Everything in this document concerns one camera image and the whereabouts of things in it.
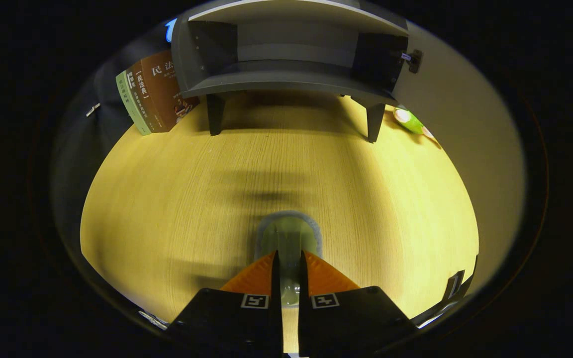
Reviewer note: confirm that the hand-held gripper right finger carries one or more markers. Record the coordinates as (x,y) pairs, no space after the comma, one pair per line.
(356,323)

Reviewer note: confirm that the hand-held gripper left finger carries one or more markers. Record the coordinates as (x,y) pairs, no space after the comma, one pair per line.
(227,323)

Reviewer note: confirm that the green round container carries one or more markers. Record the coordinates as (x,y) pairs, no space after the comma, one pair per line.
(289,238)

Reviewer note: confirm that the green plush toy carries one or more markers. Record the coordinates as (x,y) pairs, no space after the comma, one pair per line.
(408,121)

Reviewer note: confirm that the thin brown book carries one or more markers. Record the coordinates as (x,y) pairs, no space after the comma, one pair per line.
(144,97)

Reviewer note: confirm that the thick brown book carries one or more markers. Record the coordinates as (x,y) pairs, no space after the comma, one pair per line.
(167,84)

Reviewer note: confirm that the white clip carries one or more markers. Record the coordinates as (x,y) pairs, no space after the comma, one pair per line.
(92,109)

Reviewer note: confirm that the black door hinge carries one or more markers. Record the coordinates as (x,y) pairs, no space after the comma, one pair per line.
(414,60)

